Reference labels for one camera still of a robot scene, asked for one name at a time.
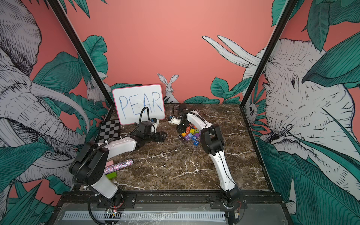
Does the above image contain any glittery purple tube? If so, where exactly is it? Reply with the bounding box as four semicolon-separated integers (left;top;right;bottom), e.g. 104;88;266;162
104;159;134;175

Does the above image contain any black white checkerboard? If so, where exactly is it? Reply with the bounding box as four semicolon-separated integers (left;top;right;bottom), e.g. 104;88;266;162
98;120;121;143

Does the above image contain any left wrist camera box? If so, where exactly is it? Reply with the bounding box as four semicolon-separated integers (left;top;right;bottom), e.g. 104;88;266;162
138;121;159;135

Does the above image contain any pink framed whiteboard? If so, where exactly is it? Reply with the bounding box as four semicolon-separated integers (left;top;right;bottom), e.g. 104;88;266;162
112;84;166;125

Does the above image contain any black mounting rail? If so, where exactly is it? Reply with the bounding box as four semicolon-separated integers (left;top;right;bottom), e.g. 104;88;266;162
55;190;286;211

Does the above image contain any pink block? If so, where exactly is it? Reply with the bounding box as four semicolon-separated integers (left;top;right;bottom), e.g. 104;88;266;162
106;160;114;167

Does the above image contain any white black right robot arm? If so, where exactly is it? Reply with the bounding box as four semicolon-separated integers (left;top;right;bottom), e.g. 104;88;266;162
169;104;245;210

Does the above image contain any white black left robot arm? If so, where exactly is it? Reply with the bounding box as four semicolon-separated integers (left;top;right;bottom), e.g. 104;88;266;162
69;131;167;209

